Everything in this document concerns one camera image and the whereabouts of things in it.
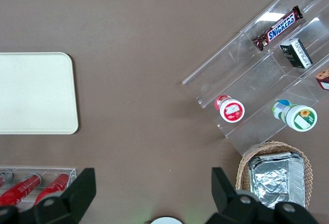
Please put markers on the chocolate chip cookie box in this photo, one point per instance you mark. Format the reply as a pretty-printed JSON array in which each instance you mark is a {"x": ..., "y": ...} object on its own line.
[{"x": 324, "y": 80}]

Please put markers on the silver foil packets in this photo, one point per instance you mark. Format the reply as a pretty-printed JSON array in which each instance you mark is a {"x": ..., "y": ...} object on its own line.
[{"x": 272, "y": 183}]

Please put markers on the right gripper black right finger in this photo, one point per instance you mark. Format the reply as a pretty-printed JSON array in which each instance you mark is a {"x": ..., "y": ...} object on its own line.
[{"x": 228, "y": 203}]

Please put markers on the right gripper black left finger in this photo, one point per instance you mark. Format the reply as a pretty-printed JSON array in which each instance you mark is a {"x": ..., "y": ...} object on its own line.
[{"x": 74, "y": 198}]

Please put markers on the Snickers chocolate bar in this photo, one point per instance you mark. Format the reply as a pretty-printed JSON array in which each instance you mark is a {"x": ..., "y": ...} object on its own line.
[{"x": 280, "y": 27}]

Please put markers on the small black carton box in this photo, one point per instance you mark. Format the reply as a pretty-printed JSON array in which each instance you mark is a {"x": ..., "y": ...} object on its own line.
[{"x": 295, "y": 54}]

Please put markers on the cream rectangular plastic tray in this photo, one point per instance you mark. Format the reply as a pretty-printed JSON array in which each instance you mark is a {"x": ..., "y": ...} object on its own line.
[{"x": 36, "y": 93}]

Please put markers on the green lidded yogurt cup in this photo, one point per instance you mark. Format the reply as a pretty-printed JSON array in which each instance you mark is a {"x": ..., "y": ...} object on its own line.
[{"x": 300, "y": 117}]

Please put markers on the red lidded yogurt cup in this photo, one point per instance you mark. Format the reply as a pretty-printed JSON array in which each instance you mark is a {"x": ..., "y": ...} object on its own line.
[{"x": 231, "y": 111}]

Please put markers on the clear acrylic bottle rack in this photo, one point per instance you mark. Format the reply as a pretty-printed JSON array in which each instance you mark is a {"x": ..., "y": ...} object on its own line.
[{"x": 73, "y": 171}]

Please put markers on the clear acrylic tiered shelf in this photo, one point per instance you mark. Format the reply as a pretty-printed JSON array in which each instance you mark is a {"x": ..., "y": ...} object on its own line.
[{"x": 257, "y": 80}]

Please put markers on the small light wicker basket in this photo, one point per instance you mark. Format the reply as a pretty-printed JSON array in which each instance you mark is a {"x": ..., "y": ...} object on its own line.
[{"x": 241, "y": 172}]

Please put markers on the white round disc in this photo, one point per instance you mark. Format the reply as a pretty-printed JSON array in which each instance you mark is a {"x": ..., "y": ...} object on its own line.
[{"x": 166, "y": 220}]

